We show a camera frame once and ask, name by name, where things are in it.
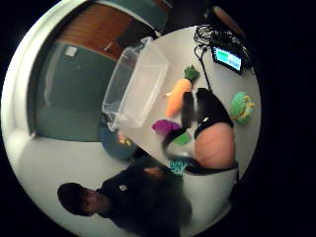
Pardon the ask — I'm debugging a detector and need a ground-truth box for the brown wooden door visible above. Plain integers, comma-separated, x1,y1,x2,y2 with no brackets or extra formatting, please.
56,2,158,62

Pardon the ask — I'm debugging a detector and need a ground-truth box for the person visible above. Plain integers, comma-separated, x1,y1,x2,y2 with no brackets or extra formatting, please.
56,157,194,237

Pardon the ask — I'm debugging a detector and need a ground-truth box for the black cable bundle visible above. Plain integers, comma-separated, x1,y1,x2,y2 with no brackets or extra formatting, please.
193,23,256,91

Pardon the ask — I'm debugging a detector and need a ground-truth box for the green turtle soft toy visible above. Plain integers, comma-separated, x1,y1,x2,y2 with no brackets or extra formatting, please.
229,91,256,125

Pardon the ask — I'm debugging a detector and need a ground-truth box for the purple eggplant soft toy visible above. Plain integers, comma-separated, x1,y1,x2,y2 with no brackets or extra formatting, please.
151,118,192,146

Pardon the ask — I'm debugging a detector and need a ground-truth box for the clear plastic storage bin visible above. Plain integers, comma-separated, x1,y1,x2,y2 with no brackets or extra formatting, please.
101,36,171,132

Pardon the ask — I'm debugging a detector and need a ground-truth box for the black tablet with lit screen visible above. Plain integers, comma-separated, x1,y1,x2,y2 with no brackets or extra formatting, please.
210,43,245,75

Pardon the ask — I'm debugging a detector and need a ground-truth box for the orange carrot soft toy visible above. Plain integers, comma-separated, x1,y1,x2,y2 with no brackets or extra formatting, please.
164,64,201,119

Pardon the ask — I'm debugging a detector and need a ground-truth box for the teal patterned soft toy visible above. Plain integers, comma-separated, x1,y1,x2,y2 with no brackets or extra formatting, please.
168,159,190,176

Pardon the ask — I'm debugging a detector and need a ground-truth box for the white paper wall sign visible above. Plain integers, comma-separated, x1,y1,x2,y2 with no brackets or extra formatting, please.
64,45,79,58

